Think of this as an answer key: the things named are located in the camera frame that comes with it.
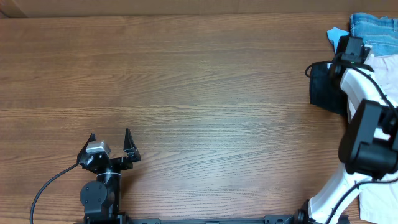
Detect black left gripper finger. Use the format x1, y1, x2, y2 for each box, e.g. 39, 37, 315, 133
123, 128, 141, 162
80, 133, 96, 154

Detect beige khaki shorts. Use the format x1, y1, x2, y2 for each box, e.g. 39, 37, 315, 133
359, 54, 397, 224

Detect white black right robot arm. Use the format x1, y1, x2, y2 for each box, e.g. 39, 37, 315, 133
291, 35, 397, 223

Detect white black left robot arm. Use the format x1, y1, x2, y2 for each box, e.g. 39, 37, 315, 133
77, 129, 141, 224

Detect brown cardboard backboard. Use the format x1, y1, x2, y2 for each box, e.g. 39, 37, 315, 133
1, 0, 397, 18

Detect black printed t-shirt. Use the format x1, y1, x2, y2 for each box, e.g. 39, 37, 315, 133
305, 62, 348, 116

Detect light blue garment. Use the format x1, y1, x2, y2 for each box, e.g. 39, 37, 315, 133
326, 27, 350, 53

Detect blue denim jeans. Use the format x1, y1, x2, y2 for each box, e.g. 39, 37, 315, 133
350, 13, 397, 56

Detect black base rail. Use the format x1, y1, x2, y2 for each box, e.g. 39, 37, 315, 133
74, 214, 351, 224

